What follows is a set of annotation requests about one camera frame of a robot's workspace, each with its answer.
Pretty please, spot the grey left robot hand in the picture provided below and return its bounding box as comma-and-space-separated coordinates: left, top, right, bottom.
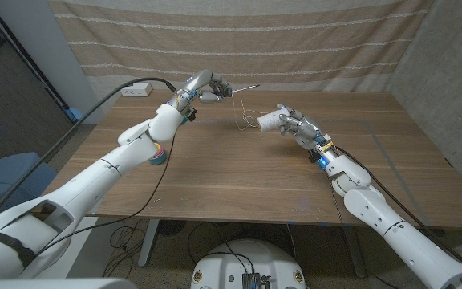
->
180, 69, 234, 104

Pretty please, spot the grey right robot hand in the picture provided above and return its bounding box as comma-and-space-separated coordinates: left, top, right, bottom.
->
275, 103, 333, 153

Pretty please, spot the white string spool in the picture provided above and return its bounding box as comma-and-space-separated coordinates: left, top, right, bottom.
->
256, 110, 286, 133

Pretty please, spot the black handled screwdriver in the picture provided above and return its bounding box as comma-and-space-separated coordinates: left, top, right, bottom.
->
214, 83, 261, 97

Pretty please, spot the white string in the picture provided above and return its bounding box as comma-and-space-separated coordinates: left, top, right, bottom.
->
232, 91, 270, 132

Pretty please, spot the beige striped backdrop cloth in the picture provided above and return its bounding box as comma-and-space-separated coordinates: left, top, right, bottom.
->
47, 0, 435, 92

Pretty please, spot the white power strip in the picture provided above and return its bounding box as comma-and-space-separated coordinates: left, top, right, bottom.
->
119, 82, 153, 98

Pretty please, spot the black round floor object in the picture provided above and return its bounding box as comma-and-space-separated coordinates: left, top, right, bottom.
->
158, 219, 187, 237

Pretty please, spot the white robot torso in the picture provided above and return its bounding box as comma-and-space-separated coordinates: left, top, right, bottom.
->
190, 238, 307, 289

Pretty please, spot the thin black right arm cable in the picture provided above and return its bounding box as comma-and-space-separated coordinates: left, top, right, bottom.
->
329, 176, 347, 226

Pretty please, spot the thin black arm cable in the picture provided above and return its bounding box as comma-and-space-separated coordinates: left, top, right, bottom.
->
34, 134, 176, 258
329, 176, 347, 226

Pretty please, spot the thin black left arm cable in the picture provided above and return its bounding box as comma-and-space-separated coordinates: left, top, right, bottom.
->
34, 134, 176, 258

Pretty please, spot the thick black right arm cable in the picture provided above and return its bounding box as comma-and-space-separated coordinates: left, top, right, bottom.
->
334, 144, 462, 270

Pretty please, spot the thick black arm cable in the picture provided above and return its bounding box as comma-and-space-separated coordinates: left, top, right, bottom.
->
334, 144, 462, 270
0, 76, 178, 224

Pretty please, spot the black door frame strip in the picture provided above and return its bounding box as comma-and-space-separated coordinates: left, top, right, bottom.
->
0, 0, 71, 110

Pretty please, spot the black torso cable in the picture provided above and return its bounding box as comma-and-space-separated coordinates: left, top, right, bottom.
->
186, 220, 256, 276

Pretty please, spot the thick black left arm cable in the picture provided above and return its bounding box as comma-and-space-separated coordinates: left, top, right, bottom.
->
0, 76, 178, 224

